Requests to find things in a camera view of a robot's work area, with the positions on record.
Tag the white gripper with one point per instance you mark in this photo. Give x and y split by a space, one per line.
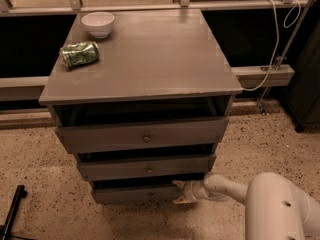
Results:
190 191

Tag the grey bottom drawer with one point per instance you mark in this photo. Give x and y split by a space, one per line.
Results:
136 194

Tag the grey drawer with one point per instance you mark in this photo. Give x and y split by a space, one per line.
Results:
136 194
129 136
145 167

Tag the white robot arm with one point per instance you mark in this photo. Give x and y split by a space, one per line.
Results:
275 208

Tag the grey top drawer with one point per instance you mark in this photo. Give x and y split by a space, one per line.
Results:
129 136

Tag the grey middle drawer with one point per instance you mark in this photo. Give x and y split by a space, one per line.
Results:
145 167

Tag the grey wooden drawer cabinet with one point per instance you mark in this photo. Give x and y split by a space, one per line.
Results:
151 111

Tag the metal diagonal rod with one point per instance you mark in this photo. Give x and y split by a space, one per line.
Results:
275 62

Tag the dark cabinet at right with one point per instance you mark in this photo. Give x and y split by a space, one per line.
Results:
301 97

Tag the black stand leg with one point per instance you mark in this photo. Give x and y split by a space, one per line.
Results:
5 229

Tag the crushed green soda can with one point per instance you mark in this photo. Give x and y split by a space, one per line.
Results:
78 54

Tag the white ceramic bowl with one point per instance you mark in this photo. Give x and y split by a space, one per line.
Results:
98 24

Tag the grey metal railing frame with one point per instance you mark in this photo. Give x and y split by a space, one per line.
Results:
133 7

